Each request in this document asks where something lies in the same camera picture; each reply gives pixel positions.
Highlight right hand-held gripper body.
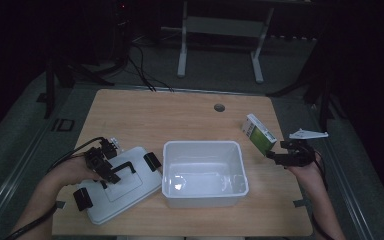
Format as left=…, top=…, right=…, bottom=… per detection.
left=279, top=128, right=329, bottom=168

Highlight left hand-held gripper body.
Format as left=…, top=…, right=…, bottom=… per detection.
left=84, top=136, right=122, bottom=173

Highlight green and white carton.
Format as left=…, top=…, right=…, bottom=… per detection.
left=241, top=113, right=278, bottom=157

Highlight white lid with black handle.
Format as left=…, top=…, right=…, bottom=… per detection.
left=73, top=146, right=163, bottom=226

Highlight white plastic storage box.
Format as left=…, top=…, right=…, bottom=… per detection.
left=161, top=139, right=250, bottom=209

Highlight person's right hand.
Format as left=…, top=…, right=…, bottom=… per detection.
left=286, top=156, right=324, bottom=191

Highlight person's left hand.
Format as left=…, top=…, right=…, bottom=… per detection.
left=54, top=155, right=96, bottom=187

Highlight black stand with legs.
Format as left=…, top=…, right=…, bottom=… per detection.
left=266, top=49, right=348, bottom=135
left=43, top=59, right=115, bottom=120

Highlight dark equipment tower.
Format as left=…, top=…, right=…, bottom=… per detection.
left=109, top=0, right=135, bottom=68

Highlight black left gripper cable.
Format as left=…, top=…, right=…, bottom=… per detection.
left=4, top=136, right=106, bottom=240

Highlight black floor bracket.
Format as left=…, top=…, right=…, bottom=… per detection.
left=51, top=118, right=75, bottom=133

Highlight black floor cables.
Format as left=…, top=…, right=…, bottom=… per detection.
left=126, top=43, right=175, bottom=93

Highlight white metal stand frame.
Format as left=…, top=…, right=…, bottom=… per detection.
left=159, top=0, right=276, bottom=84

